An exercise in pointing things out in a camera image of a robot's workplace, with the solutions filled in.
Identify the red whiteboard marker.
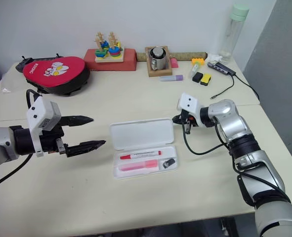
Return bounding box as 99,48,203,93
120,150,162,160

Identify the white plastic pencil case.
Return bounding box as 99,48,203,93
109,117,179,180

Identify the pink highlighter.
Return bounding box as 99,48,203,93
118,159,160,172

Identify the red and black bag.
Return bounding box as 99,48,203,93
22,55,90,97

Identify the white crumpled tissue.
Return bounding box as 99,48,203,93
206,52,223,64

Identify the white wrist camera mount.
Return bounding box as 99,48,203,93
26,96,62,158
176,92,205,128

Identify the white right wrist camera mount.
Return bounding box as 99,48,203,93
176,92,205,128

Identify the metal cup on wooden tray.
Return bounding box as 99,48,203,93
144,45,173,78

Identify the red rectangular box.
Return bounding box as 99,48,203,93
83,47,138,72

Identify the dark grey USB hub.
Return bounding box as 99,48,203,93
207,62,237,76

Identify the glass bottle with green lid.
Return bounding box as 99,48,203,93
218,2,250,64

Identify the purple highlighter with clear cap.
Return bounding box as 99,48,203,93
159,74,184,82

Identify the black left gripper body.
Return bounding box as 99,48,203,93
38,124,69,156

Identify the metal mug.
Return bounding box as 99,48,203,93
149,47,167,71

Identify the wooden stacking toy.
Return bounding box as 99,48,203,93
94,31,125,63

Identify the clear plastic bag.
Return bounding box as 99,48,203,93
0,73,26,95

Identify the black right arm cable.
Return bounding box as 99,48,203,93
182,118,289,198

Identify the black braided USB-C cable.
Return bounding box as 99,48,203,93
210,73,236,100

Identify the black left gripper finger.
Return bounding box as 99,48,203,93
59,115,95,127
65,140,107,158

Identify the thin black cable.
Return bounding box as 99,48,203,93
234,74,260,101

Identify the yellow and black sponge eraser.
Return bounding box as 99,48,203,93
200,73,213,86

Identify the pink block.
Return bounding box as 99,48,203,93
169,57,180,70

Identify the clear tube with green cap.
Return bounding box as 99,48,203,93
190,61,201,77

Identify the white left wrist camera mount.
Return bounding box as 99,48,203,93
26,96,62,158

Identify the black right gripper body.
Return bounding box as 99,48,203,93
180,110,199,128

